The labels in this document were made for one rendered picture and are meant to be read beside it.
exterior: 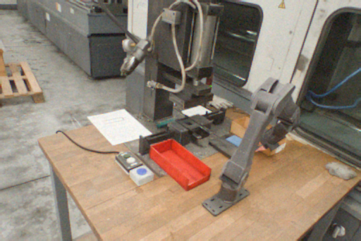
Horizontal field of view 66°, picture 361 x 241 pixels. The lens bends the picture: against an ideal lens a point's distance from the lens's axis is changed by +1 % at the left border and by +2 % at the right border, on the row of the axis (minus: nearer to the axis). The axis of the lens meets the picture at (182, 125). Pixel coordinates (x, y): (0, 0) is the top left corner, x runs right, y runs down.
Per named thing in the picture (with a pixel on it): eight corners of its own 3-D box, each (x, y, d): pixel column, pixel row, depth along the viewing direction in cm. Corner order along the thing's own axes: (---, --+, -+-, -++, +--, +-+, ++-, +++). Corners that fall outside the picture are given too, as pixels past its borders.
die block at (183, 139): (179, 147, 127) (180, 134, 123) (166, 137, 133) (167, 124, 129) (209, 136, 139) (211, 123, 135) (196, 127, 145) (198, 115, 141)
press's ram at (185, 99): (184, 115, 117) (193, 46, 103) (149, 93, 134) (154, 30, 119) (213, 107, 128) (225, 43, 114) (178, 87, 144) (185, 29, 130)
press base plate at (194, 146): (158, 183, 109) (158, 177, 107) (101, 127, 140) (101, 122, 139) (256, 139, 148) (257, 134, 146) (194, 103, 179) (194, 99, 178)
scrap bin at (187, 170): (187, 192, 102) (188, 179, 99) (149, 157, 118) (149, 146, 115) (209, 180, 109) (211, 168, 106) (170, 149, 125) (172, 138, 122)
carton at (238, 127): (268, 158, 129) (273, 144, 126) (228, 134, 145) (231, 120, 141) (283, 150, 137) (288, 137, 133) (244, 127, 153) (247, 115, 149)
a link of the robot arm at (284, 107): (283, 105, 115) (267, 70, 90) (304, 113, 110) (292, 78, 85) (268, 130, 115) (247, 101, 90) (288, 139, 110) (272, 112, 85)
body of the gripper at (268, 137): (263, 129, 125) (274, 120, 120) (277, 148, 122) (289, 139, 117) (254, 133, 121) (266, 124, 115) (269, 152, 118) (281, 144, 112)
